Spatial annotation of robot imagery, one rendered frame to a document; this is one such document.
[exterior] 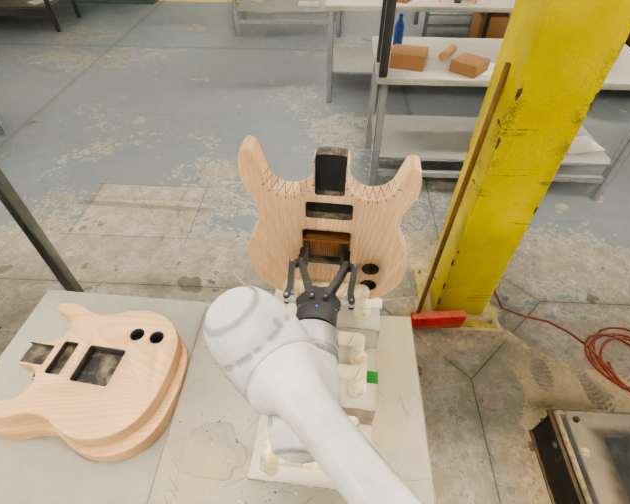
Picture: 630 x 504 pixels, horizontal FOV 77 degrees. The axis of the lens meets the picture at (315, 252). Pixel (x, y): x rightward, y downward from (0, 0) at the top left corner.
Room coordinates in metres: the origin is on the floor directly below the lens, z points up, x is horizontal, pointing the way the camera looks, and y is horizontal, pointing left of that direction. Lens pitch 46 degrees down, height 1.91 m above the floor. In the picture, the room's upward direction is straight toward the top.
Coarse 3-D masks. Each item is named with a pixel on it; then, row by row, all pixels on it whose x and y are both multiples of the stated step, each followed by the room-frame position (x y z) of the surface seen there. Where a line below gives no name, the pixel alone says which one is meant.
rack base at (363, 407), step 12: (348, 348) 0.51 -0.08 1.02; (372, 348) 0.51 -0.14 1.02; (348, 360) 0.48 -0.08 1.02; (372, 360) 0.48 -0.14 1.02; (372, 384) 0.42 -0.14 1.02; (348, 396) 0.39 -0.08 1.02; (360, 396) 0.39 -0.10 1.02; (372, 396) 0.39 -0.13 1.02; (348, 408) 0.36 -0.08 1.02; (360, 408) 0.36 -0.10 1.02; (372, 408) 0.36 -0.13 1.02; (360, 420) 0.36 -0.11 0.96; (372, 420) 0.35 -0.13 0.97
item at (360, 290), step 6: (294, 282) 0.57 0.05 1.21; (300, 282) 0.57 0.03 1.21; (312, 282) 0.57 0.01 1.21; (318, 282) 0.57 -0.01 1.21; (324, 282) 0.57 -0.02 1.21; (330, 282) 0.57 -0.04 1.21; (294, 288) 0.56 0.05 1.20; (300, 288) 0.56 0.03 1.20; (342, 288) 0.56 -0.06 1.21; (360, 288) 0.55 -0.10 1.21; (366, 288) 0.56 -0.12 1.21; (336, 294) 0.55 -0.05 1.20; (342, 294) 0.55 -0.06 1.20; (354, 294) 0.55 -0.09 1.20; (360, 294) 0.54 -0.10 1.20; (366, 294) 0.55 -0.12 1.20
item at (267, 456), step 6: (264, 450) 0.26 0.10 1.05; (270, 450) 0.26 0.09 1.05; (264, 456) 0.25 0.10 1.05; (270, 456) 0.25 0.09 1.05; (276, 456) 0.25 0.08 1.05; (270, 462) 0.24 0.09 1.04; (276, 462) 0.24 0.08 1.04; (282, 462) 0.24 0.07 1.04; (288, 462) 0.24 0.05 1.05; (312, 462) 0.24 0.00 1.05; (306, 468) 0.23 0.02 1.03; (312, 468) 0.23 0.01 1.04; (318, 468) 0.23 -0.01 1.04
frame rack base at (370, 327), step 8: (280, 296) 0.62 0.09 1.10; (344, 312) 0.57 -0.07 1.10; (352, 312) 0.57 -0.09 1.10; (376, 312) 0.57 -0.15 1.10; (344, 320) 0.54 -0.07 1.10; (352, 320) 0.54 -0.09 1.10; (368, 320) 0.54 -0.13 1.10; (376, 320) 0.54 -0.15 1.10; (336, 328) 0.53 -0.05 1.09; (344, 328) 0.52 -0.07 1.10; (352, 328) 0.52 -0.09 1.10; (360, 328) 0.52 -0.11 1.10; (368, 328) 0.52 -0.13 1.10; (376, 328) 0.52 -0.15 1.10; (368, 336) 0.52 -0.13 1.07; (376, 336) 0.51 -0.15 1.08; (368, 344) 0.52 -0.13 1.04; (376, 344) 0.51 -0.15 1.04
